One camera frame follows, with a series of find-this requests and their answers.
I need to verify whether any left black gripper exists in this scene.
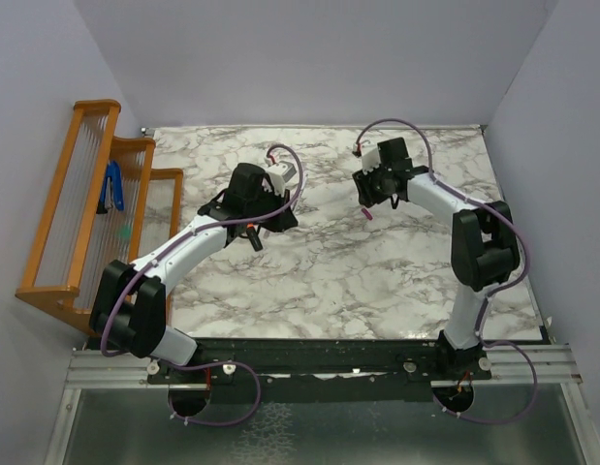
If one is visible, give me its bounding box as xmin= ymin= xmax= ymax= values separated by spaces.
xmin=245 ymin=184 xmax=298 ymax=233

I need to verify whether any purple pen cap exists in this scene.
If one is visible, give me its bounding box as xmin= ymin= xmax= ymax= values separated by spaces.
xmin=361 ymin=207 xmax=373 ymax=221

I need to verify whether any black orange highlighter marker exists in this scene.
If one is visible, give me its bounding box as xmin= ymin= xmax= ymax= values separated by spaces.
xmin=245 ymin=224 xmax=263 ymax=252

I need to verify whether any pink translucent red pen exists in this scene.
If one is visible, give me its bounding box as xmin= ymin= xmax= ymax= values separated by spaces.
xmin=291 ymin=170 xmax=308 ymax=209

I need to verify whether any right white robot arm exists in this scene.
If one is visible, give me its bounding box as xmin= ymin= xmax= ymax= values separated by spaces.
xmin=353 ymin=138 xmax=521 ymax=379

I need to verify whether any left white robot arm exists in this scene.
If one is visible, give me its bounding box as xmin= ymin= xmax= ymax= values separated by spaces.
xmin=89 ymin=162 xmax=303 ymax=383

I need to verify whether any small green ball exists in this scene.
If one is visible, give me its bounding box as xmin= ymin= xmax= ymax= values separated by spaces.
xmin=118 ymin=225 xmax=132 ymax=241

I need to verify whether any blue stapler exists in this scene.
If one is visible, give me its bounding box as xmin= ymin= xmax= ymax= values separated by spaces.
xmin=96 ymin=161 xmax=125 ymax=214

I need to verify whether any wooden tiered rack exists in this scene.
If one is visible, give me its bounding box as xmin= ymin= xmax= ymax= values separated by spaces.
xmin=16 ymin=100 xmax=183 ymax=334

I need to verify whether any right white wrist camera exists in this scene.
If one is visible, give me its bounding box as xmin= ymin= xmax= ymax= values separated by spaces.
xmin=352 ymin=142 xmax=381 ymax=173

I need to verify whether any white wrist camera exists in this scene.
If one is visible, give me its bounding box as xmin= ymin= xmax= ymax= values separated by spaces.
xmin=352 ymin=142 xmax=381 ymax=173
xmin=262 ymin=162 xmax=297 ymax=197

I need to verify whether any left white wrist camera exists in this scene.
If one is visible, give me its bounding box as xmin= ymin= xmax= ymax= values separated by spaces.
xmin=262 ymin=162 xmax=297 ymax=197

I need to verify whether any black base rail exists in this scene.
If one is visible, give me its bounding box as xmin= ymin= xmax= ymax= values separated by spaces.
xmin=142 ymin=338 xmax=490 ymax=406

